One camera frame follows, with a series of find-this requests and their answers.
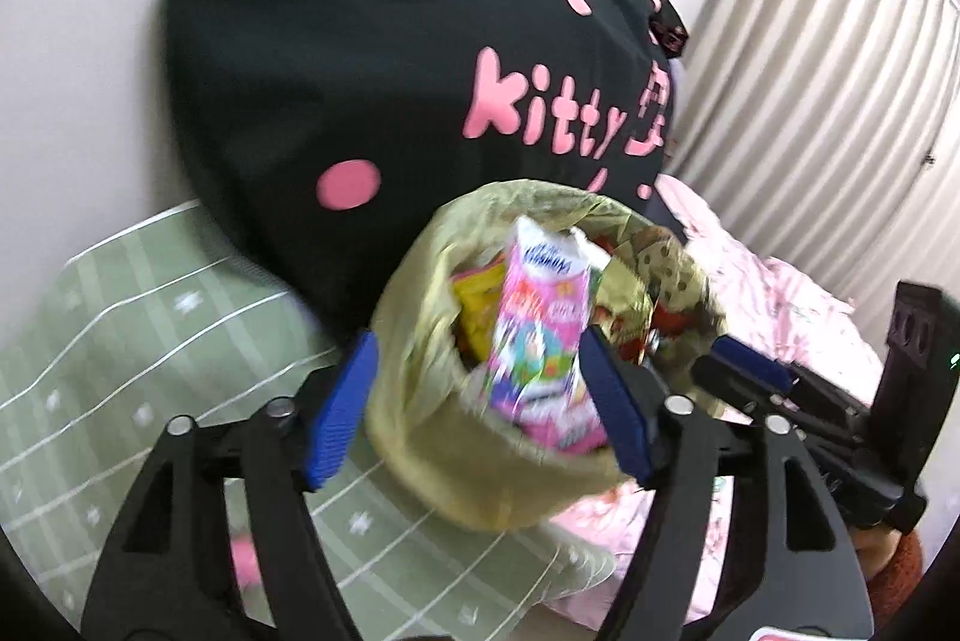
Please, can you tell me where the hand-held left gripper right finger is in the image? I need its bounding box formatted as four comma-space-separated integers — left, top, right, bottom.
577, 324, 875, 641

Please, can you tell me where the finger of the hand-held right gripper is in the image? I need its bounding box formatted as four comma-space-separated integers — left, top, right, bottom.
690, 354, 782, 422
711, 336, 850, 434

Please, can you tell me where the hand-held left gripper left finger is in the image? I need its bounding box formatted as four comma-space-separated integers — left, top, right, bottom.
79, 330, 380, 641

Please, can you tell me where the bin with yellow plastic liner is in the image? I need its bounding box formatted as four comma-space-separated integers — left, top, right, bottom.
367, 180, 725, 534

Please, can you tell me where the pink purple snack packet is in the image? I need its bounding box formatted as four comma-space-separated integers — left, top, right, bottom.
487, 217, 613, 456

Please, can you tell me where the gold snack wrapper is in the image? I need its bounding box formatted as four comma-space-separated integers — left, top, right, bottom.
600, 251, 655, 344

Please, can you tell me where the yellow snack wrapper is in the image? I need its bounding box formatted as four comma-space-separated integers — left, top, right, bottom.
450, 262, 515, 362

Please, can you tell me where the person's right forearm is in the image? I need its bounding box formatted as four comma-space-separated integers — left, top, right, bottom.
855, 525, 925, 616

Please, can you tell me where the pink printed blanket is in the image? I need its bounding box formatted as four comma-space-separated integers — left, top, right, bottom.
555, 172, 901, 621

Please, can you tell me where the green checked tablecloth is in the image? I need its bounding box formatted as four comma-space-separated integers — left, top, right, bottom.
0, 198, 623, 641

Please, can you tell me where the grey pleated curtain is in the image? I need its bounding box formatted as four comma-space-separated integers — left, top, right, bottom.
675, 0, 960, 321

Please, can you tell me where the black bag with pink print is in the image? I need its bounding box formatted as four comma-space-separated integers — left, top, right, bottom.
161, 0, 688, 342

